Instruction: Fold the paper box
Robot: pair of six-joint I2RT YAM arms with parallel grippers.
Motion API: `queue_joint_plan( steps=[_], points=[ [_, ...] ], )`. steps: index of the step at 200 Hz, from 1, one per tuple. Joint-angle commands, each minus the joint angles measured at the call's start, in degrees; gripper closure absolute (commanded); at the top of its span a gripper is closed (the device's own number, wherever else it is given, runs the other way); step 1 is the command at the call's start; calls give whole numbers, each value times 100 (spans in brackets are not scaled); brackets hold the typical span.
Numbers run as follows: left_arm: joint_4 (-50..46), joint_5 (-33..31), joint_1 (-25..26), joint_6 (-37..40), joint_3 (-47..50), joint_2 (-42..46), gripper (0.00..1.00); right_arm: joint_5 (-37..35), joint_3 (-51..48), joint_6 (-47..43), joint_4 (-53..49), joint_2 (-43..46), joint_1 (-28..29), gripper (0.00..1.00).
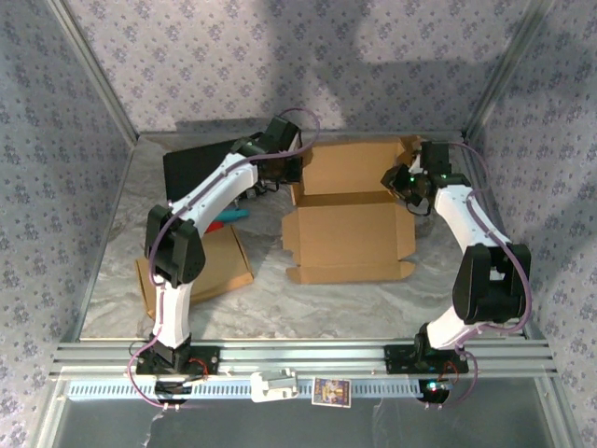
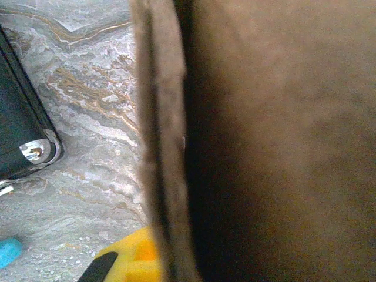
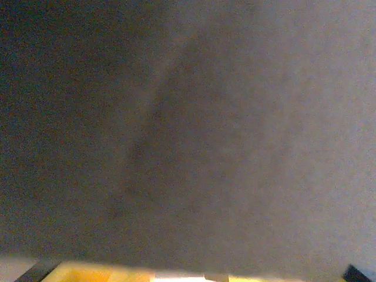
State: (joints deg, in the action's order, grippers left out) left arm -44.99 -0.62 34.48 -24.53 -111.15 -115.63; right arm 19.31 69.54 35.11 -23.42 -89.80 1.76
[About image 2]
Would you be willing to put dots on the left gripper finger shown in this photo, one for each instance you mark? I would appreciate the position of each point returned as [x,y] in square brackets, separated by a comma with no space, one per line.
[132,258]

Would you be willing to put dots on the brown cardboard mailer box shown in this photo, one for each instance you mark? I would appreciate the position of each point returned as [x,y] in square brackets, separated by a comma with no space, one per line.
[264,132]

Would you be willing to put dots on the blue marker pen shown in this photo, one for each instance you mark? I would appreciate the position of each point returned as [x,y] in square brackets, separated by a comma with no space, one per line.
[10,251]

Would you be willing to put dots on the black hard case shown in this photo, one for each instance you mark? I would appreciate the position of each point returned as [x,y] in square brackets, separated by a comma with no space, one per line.
[17,117]

